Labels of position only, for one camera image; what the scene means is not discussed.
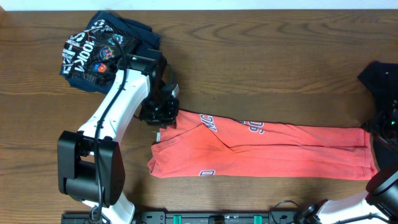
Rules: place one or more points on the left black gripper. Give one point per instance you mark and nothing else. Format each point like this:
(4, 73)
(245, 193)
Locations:
(168, 118)

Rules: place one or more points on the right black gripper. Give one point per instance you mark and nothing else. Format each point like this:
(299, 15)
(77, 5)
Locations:
(376, 124)

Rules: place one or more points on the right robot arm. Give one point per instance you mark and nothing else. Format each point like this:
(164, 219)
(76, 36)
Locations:
(378, 204)

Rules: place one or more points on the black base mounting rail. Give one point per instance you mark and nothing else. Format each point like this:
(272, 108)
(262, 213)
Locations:
(286, 217)

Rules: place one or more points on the black garment at right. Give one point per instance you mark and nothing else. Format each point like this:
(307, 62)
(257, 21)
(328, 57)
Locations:
(381, 81)

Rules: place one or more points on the coral red t-shirt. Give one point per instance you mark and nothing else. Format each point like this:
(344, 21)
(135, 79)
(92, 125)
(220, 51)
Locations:
(206, 145)

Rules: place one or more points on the folded black printed t-shirt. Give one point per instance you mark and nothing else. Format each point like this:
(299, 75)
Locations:
(90, 58)

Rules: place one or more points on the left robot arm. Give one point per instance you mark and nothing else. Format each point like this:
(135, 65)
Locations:
(90, 164)

